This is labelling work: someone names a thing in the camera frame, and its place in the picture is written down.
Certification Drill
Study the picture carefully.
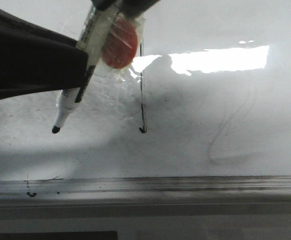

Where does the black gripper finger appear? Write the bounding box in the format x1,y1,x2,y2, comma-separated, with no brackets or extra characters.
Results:
91,0,159,19
0,9,88,100

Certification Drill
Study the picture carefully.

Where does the white whiteboard marker pen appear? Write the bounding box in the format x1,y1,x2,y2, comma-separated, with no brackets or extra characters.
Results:
51,0,126,135

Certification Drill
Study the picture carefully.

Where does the red round magnet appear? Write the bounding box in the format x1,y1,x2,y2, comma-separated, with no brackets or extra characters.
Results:
94,14,145,79

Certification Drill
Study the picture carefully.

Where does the white whiteboard surface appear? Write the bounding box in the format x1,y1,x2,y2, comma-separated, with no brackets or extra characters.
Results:
0,0,291,181

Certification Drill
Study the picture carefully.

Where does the dark panel below whiteboard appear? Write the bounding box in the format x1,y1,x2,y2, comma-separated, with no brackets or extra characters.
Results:
0,231,118,240

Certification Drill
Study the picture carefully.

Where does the aluminium whiteboard frame rail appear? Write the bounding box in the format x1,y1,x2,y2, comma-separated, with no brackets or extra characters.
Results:
0,176,291,204

